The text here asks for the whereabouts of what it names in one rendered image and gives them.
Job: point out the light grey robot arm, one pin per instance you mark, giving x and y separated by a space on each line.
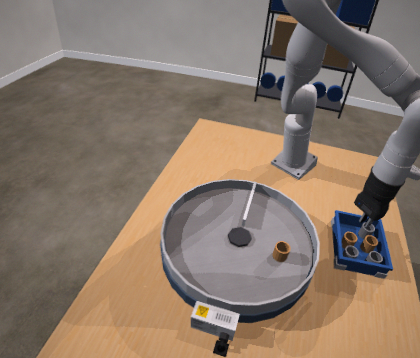
375 57

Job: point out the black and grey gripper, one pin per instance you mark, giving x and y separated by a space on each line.
381 186

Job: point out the blue crate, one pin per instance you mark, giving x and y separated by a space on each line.
349 222

